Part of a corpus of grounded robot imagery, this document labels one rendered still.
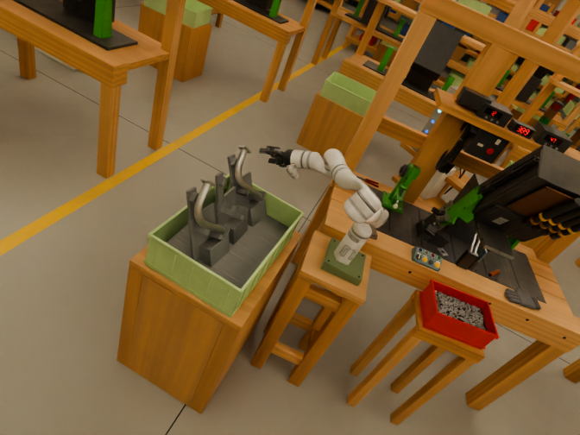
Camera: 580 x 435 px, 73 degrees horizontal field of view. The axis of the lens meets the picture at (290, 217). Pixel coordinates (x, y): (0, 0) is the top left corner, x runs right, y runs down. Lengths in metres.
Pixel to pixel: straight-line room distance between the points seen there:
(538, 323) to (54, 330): 2.52
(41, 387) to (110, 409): 0.33
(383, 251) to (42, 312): 1.82
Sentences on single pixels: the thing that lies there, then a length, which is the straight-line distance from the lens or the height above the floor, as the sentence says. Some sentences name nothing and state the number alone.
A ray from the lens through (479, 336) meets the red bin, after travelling 2.05.
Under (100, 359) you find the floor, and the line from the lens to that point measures 2.34.
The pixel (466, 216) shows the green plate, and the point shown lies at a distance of 2.25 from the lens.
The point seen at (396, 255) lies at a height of 0.90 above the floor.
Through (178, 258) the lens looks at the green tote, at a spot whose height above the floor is 0.93.
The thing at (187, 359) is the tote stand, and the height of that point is 0.38.
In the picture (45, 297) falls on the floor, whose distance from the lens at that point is 2.56.
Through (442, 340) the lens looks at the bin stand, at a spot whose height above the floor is 0.79.
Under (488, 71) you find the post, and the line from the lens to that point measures 2.32.
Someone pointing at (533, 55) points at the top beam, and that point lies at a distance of 2.35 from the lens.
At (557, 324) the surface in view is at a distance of 2.51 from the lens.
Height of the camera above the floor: 2.06
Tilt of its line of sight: 37 degrees down
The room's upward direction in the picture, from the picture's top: 25 degrees clockwise
